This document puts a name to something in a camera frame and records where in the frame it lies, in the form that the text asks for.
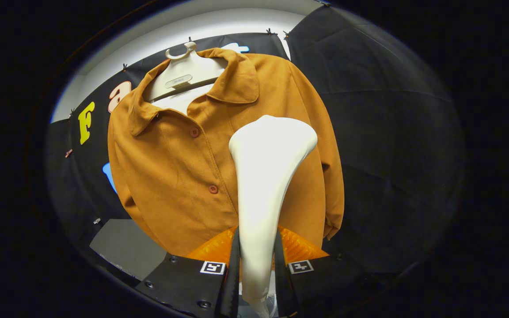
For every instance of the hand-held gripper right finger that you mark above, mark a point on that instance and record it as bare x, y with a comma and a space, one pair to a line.
283, 291

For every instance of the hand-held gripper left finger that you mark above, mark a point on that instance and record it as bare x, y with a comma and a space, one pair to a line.
230, 291

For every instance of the white garment steamer head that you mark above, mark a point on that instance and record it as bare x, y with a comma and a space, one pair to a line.
267, 176

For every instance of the orange button-up shirt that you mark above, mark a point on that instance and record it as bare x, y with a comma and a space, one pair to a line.
170, 176

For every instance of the white clothes hanger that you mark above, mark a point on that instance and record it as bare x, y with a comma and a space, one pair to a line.
184, 73

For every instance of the grey cabinet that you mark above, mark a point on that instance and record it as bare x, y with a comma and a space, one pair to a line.
126, 247

